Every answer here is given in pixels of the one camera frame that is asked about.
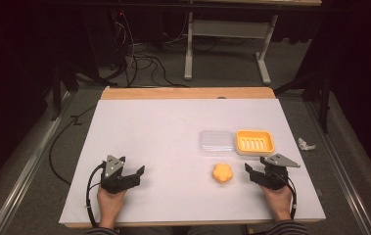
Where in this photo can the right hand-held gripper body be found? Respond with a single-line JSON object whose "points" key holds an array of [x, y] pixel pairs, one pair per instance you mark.
{"points": [[272, 178]]}

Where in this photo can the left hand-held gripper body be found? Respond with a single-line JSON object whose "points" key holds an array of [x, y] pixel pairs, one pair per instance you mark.
{"points": [[114, 182]]}

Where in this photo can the person's left hand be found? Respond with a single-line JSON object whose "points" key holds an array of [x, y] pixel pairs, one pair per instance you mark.
{"points": [[109, 205]]}

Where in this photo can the person's right hand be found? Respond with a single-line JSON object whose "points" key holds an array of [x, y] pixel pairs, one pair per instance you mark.
{"points": [[279, 200]]}

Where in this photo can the yellow soap dish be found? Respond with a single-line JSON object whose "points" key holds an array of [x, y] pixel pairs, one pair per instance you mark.
{"points": [[255, 142]]}

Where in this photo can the orange flower-shaped soap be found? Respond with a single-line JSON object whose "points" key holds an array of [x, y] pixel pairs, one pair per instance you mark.
{"points": [[222, 173]]}

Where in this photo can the white table mat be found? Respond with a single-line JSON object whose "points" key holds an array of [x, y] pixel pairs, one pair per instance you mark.
{"points": [[160, 137]]}

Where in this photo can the crumpled white paper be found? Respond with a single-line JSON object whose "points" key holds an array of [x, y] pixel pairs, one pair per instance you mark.
{"points": [[305, 144]]}

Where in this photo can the black metal stand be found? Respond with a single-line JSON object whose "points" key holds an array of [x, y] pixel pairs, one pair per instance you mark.
{"points": [[57, 91], [323, 98]]}

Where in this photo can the dark computer tower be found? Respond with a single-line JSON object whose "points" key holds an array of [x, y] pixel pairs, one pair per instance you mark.
{"points": [[117, 36]]}

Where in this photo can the silver floor rail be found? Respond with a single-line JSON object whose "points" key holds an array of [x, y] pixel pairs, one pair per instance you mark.
{"points": [[343, 169], [26, 169]]}

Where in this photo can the white metal desk frame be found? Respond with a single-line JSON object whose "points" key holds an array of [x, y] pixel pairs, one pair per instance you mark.
{"points": [[228, 29]]}

